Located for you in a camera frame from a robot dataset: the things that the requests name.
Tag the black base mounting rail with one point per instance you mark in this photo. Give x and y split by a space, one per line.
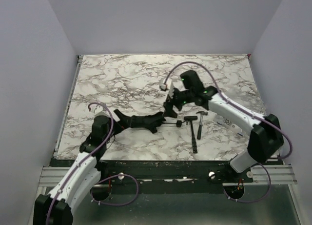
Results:
176 177

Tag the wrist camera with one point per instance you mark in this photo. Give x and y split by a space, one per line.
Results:
167 86
97 110

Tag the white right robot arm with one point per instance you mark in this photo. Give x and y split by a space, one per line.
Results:
265 137

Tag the clear plastic screw box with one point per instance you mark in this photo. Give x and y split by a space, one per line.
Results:
230 126

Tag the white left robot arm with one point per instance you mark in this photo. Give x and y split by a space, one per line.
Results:
59 205

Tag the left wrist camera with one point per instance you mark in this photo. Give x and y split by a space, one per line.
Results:
97 110

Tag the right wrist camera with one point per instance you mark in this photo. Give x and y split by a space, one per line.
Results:
167 86

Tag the small claw hammer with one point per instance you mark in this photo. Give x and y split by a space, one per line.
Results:
199 131

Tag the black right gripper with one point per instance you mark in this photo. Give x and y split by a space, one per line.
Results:
176 101

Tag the black folding umbrella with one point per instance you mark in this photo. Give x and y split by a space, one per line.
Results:
149 122

